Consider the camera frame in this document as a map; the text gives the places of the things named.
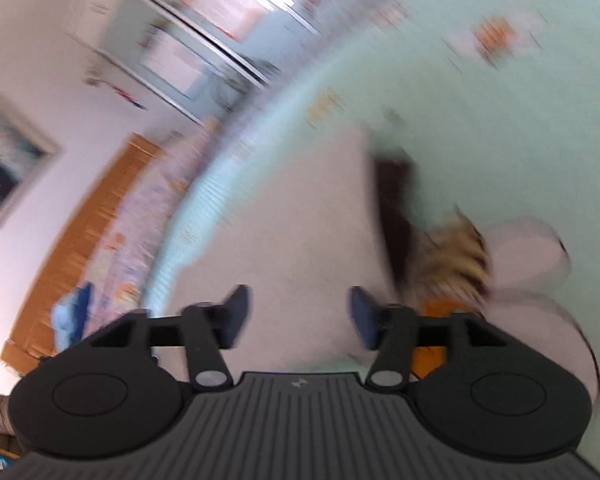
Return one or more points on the floral pale pink pillow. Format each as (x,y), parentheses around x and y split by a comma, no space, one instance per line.
(140,210)

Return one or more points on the white wardrobe with glass doors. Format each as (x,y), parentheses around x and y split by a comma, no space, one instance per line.
(190,35)

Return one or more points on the white printed garment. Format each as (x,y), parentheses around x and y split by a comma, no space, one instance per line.
(290,240)

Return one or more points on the dark maroon garment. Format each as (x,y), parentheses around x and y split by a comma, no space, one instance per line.
(400,210)

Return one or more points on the blue cloth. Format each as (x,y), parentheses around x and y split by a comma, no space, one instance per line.
(72,315)

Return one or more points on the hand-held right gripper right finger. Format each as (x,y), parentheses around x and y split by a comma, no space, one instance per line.
(365,317)

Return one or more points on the light green quilted blanket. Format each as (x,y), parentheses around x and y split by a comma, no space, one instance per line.
(480,110)

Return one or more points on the wooden headboard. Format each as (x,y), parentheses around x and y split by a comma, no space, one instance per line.
(80,240)

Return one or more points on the framed wall picture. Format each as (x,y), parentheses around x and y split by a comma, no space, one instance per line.
(10,160)

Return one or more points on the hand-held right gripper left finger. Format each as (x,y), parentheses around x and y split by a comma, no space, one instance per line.
(236,317)

